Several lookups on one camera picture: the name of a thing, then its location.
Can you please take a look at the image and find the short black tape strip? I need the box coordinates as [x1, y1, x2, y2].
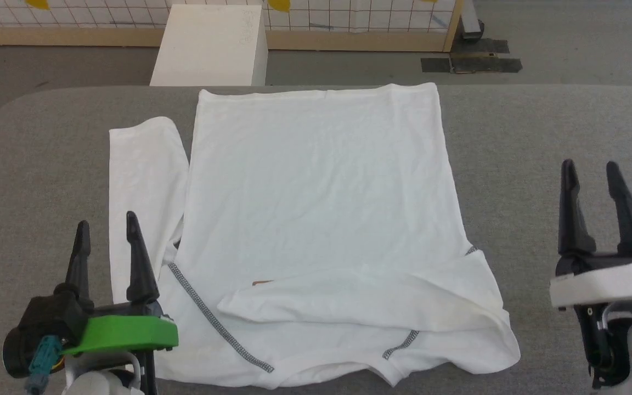
[453, 38, 510, 54]

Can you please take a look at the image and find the white long-sleeve shirt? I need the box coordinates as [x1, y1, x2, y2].
[108, 82, 521, 390]

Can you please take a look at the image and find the long black tape strip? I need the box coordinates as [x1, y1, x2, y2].
[450, 56, 524, 74]

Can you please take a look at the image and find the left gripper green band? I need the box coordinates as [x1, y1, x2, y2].
[55, 211, 180, 395]

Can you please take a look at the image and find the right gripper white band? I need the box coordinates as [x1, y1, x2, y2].
[549, 159, 632, 390]

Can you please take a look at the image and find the grey metal leg with caster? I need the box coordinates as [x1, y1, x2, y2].
[460, 0, 484, 42]

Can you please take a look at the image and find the wooden framed wire grid panel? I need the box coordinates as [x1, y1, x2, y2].
[0, 0, 465, 53]

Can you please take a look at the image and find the black left camera cable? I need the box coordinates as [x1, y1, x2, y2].
[25, 336, 69, 395]

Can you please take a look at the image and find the small black tape patch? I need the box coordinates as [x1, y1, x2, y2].
[421, 57, 452, 74]

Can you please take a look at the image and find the white box pedestal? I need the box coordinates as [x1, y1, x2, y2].
[149, 4, 269, 87]

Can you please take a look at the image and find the grey fabric sofa surface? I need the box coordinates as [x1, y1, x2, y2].
[0, 83, 632, 395]

